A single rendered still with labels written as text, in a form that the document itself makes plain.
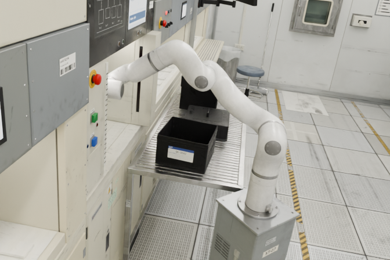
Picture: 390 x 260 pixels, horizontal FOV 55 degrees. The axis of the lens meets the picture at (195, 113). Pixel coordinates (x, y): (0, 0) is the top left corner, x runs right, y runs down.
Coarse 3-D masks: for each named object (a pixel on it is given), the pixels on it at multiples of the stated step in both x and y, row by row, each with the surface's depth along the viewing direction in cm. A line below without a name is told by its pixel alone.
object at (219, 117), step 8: (192, 112) 247; (200, 112) 249; (208, 112) 242; (216, 112) 252; (224, 112) 254; (200, 120) 236; (208, 120) 237; (216, 120) 239; (224, 120) 240; (224, 128) 232; (216, 136) 235; (224, 136) 234
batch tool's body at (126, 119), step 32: (128, 0) 158; (128, 32) 165; (160, 32) 205; (96, 64) 136; (96, 96) 141; (128, 96) 211; (96, 128) 146; (128, 128) 211; (96, 160) 152; (128, 160) 201; (96, 192) 156; (96, 224) 163; (96, 256) 171
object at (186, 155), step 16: (176, 128) 220; (192, 128) 218; (208, 128) 215; (160, 144) 195; (176, 144) 193; (192, 144) 191; (208, 144) 190; (160, 160) 199; (176, 160) 196; (192, 160) 194; (208, 160) 202
